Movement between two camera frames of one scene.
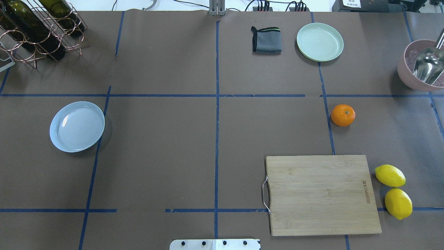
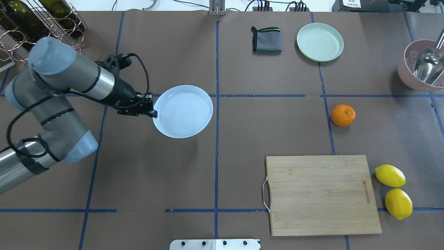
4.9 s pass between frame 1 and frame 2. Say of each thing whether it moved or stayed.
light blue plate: moved
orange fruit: stayed
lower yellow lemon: stayed
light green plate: stayed
